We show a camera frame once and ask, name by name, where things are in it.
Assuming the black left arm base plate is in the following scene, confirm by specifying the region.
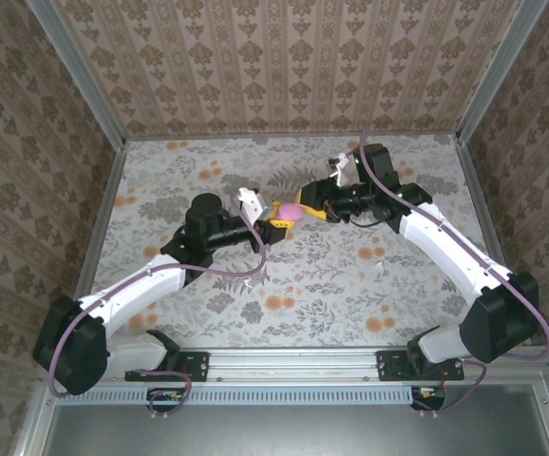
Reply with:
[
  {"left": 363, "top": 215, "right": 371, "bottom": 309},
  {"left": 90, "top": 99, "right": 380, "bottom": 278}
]
[{"left": 124, "top": 350, "right": 210, "bottom": 384}]

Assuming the grey metal sheet panel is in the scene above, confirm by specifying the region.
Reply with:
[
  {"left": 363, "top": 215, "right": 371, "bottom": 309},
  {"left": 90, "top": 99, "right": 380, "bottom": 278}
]
[{"left": 41, "top": 385, "right": 549, "bottom": 456}]

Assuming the aluminium mounting rail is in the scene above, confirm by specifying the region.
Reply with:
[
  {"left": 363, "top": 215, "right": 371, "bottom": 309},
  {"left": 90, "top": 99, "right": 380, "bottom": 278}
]
[{"left": 41, "top": 346, "right": 549, "bottom": 384}]

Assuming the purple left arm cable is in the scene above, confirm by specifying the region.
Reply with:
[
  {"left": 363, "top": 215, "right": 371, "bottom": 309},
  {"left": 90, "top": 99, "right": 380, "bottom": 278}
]
[{"left": 47, "top": 197, "right": 269, "bottom": 420}]

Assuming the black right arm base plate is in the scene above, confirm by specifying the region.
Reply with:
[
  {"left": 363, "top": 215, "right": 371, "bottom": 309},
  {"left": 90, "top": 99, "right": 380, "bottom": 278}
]
[{"left": 376, "top": 350, "right": 465, "bottom": 384}]

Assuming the grey slotted cable duct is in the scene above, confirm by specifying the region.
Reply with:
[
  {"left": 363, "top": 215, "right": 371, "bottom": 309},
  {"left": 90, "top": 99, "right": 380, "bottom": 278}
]
[{"left": 57, "top": 385, "right": 421, "bottom": 406}]

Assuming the aluminium frame post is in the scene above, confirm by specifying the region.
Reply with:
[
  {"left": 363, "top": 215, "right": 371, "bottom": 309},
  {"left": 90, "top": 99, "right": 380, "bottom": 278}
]
[
  {"left": 24, "top": 0, "right": 127, "bottom": 152},
  {"left": 457, "top": 0, "right": 549, "bottom": 143}
]

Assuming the aluminium table side rail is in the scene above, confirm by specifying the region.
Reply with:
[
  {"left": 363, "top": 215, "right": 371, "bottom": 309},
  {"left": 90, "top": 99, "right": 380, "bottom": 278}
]
[
  {"left": 72, "top": 142, "right": 128, "bottom": 300},
  {"left": 457, "top": 137, "right": 513, "bottom": 275}
]

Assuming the small connector board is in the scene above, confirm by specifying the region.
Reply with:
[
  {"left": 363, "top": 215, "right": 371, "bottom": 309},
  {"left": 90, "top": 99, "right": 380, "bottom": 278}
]
[
  {"left": 146, "top": 387, "right": 183, "bottom": 413},
  {"left": 410, "top": 387, "right": 446, "bottom": 410}
]

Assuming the pink earbud charging case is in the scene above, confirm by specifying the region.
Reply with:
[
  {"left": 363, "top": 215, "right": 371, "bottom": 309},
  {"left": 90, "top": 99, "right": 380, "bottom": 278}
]
[{"left": 274, "top": 201, "right": 305, "bottom": 223}]

